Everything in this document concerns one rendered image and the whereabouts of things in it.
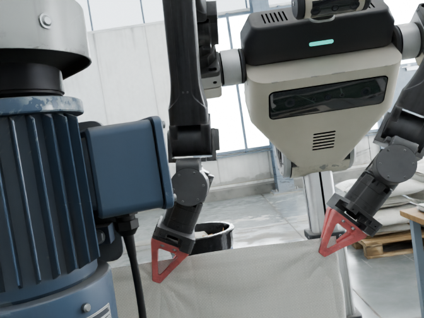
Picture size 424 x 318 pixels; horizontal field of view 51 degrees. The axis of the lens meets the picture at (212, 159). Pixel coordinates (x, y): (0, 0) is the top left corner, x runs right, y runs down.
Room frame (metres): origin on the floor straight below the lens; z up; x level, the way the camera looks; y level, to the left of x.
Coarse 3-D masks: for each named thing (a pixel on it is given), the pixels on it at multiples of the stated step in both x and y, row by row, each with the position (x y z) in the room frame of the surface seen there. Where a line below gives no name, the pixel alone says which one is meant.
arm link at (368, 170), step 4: (372, 160) 0.75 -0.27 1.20; (368, 168) 0.74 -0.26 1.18; (368, 172) 0.73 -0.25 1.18; (372, 172) 0.73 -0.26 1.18; (372, 176) 0.74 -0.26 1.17; (376, 180) 0.73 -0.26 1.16; (376, 184) 0.73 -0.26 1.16; (384, 184) 0.73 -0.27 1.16; (388, 188) 0.74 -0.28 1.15; (392, 188) 0.72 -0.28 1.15
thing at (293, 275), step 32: (192, 256) 0.76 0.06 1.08; (224, 256) 0.74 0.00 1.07; (256, 256) 0.74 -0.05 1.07; (288, 256) 0.74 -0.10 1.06; (320, 256) 0.75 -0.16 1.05; (128, 288) 0.75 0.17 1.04; (160, 288) 0.75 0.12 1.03; (192, 288) 0.75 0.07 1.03; (224, 288) 0.74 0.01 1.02; (256, 288) 0.74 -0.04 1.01; (288, 288) 0.74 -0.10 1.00; (320, 288) 0.75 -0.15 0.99
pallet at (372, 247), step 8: (408, 224) 4.29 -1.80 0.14; (400, 232) 4.06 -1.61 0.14; (408, 232) 4.04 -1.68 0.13; (360, 240) 4.05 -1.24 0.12; (368, 240) 3.93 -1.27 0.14; (376, 240) 3.90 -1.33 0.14; (384, 240) 3.87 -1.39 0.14; (392, 240) 3.86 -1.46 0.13; (400, 240) 3.86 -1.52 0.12; (408, 240) 4.19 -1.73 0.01; (360, 248) 4.20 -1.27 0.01; (368, 248) 3.86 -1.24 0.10; (376, 248) 3.86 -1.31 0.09; (368, 256) 3.86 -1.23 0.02; (376, 256) 3.86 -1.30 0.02; (384, 256) 3.86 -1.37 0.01
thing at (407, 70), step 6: (402, 66) 8.70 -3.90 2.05; (408, 66) 8.67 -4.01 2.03; (414, 66) 8.68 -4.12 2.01; (402, 72) 8.71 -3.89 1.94; (408, 72) 8.71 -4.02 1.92; (414, 72) 8.71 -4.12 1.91; (402, 78) 8.71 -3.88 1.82; (408, 78) 8.71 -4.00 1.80; (396, 84) 8.71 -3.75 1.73; (402, 84) 8.71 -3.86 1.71; (396, 90) 8.71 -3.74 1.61; (396, 96) 8.71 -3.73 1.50; (390, 108) 8.71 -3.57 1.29; (384, 114) 8.70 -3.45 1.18; (378, 126) 8.70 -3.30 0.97
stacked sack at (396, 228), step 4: (396, 224) 3.98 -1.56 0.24; (400, 224) 3.97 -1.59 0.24; (404, 224) 3.97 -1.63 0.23; (380, 228) 3.95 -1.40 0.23; (384, 228) 3.95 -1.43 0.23; (388, 228) 3.94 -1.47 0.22; (392, 228) 3.94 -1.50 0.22; (396, 228) 3.94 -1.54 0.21; (400, 228) 3.93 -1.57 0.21; (404, 228) 3.93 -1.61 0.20; (408, 228) 3.93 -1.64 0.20; (364, 232) 4.01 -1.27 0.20; (380, 232) 3.94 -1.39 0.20; (384, 232) 3.94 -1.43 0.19; (388, 232) 3.94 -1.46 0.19; (392, 232) 3.95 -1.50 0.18
